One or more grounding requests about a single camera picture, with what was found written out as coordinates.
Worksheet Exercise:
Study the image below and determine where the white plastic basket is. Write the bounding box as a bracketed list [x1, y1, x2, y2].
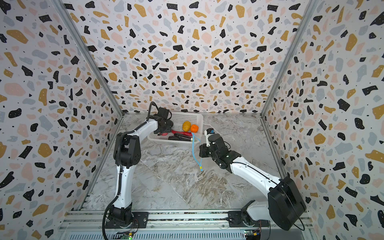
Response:
[148, 112, 204, 147]

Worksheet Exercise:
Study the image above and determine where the clear zip top bag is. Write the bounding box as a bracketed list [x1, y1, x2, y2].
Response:
[190, 131, 229, 173]

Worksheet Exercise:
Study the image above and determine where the yellow toy lemon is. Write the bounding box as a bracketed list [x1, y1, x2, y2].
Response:
[182, 121, 192, 132]

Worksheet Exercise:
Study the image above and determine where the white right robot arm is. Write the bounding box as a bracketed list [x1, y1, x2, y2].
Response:
[199, 129, 307, 231]

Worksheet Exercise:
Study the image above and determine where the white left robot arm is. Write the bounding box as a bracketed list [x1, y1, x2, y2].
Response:
[105, 108, 174, 226]

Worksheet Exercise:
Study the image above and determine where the red toy chili pepper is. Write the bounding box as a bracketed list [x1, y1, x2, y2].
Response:
[172, 130, 192, 137]

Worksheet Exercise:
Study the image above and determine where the orange toy fruit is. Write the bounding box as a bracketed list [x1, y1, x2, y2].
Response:
[190, 125, 199, 133]

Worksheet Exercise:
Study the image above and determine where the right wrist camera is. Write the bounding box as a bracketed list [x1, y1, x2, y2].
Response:
[204, 128, 215, 147]

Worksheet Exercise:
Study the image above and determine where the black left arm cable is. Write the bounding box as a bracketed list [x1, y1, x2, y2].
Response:
[101, 101, 160, 240]

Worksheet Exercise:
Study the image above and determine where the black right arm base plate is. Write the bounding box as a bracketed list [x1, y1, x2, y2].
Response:
[226, 211, 270, 228]

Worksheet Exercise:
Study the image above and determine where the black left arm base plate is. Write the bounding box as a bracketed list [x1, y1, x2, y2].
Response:
[105, 212, 149, 230]

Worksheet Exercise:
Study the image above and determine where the aluminium front rail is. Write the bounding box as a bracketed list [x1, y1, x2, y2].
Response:
[58, 210, 317, 240]

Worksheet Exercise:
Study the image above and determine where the aluminium left corner post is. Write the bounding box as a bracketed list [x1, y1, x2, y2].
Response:
[52, 1, 124, 118]

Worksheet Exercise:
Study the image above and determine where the aluminium corner post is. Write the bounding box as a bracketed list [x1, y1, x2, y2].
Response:
[260, 0, 319, 119]
[52, 1, 124, 118]

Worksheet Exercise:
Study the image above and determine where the aluminium right corner post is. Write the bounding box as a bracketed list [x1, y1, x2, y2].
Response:
[260, 0, 319, 119]

